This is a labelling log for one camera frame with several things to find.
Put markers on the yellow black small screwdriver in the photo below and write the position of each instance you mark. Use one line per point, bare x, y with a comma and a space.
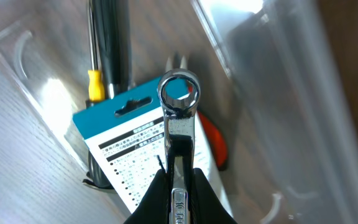
96, 92

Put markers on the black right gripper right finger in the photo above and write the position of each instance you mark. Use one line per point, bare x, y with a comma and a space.
205, 205

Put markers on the clear plastic container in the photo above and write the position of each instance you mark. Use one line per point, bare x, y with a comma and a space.
268, 80

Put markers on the blue white packaged tool card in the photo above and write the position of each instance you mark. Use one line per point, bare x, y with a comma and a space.
126, 137

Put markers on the red handled pliers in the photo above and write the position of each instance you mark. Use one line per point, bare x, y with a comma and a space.
211, 147

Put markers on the silver combination wrench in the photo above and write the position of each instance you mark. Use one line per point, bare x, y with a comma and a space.
179, 133

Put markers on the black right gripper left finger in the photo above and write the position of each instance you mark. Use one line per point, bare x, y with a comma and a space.
153, 208

